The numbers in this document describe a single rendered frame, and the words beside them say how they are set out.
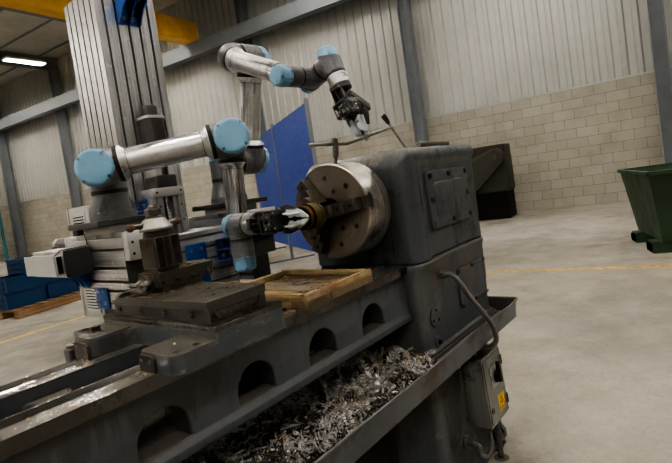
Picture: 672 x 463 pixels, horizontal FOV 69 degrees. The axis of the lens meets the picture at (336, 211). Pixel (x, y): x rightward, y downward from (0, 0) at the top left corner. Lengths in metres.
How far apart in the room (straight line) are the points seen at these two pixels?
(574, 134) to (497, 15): 3.06
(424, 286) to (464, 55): 10.55
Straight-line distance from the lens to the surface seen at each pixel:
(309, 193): 1.60
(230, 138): 1.63
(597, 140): 11.34
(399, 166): 1.63
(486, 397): 2.02
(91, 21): 2.18
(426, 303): 1.71
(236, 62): 1.96
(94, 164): 1.65
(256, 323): 1.08
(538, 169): 11.47
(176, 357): 0.98
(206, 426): 1.14
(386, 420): 1.37
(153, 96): 2.15
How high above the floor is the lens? 1.17
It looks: 3 degrees down
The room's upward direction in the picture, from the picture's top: 8 degrees counter-clockwise
